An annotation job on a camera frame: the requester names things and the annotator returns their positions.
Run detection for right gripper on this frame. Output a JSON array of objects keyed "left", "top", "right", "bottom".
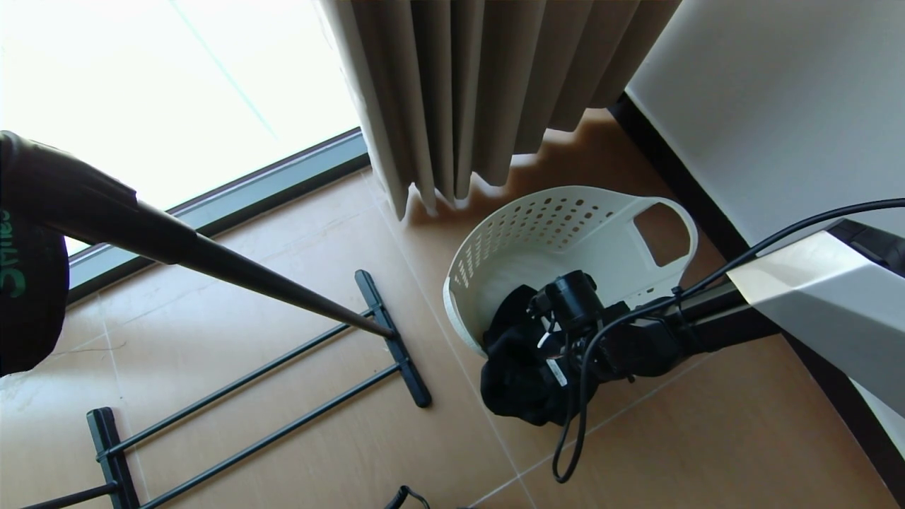
[{"left": 541, "top": 327, "right": 617, "bottom": 398}]

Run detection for black garment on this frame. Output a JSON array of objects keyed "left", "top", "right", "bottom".
[
  {"left": 480, "top": 284, "right": 589, "bottom": 428},
  {"left": 0, "top": 204, "right": 70, "bottom": 377}
]

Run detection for white laundry basket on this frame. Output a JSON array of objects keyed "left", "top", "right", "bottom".
[{"left": 443, "top": 185, "right": 699, "bottom": 358}]

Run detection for black clothes rack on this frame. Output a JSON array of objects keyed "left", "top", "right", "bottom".
[{"left": 0, "top": 131, "right": 433, "bottom": 509}]

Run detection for brown curtain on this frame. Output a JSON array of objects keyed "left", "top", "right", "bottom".
[{"left": 318, "top": 0, "right": 684, "bottom": 221}]

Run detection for window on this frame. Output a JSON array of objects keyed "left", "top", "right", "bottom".
[{"left": 0, "top": 0, "right": 370, "bottom": 306}]

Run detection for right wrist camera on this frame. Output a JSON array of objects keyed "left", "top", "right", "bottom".
[{"left": 528, "top": 270, "right": 607, "bottom": 337}]

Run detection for black cable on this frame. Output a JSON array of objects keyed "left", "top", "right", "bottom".
[{"left": 551, "top": 198, "right": 905, "bottom": 485}]

